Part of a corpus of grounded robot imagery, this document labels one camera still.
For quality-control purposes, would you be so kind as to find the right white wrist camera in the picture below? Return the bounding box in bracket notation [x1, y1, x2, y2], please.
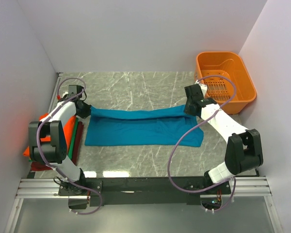
[196, 82, 208, 97]

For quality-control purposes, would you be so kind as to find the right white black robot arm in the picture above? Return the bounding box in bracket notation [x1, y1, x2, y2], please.
[184, 84, 263, 194]

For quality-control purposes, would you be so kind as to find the folded orange t shirt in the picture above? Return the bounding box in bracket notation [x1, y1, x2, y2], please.
[23, 113, 76, 157]

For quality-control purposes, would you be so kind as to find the folded dark red t shirt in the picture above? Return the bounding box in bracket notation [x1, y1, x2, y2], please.
[31, 122, 84, 172]

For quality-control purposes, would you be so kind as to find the orange plastic basket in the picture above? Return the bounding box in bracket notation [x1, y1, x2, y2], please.
[194, 51, 257, 115]

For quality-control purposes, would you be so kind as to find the aluminium rail frame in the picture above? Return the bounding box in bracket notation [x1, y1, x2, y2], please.
[15, 177, 272, 199]

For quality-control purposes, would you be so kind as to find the teal blue t shirt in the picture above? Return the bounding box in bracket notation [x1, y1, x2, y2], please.
[84, 105, 204, 147]

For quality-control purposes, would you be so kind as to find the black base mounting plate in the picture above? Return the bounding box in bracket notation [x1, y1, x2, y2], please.
[58, 176, 231, 209]

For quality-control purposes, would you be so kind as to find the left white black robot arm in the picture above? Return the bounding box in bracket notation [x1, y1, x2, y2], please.
[28, 85, 91, 195]

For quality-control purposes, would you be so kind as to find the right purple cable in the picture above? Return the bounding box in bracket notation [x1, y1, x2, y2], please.
[167, 75, 238, 212]

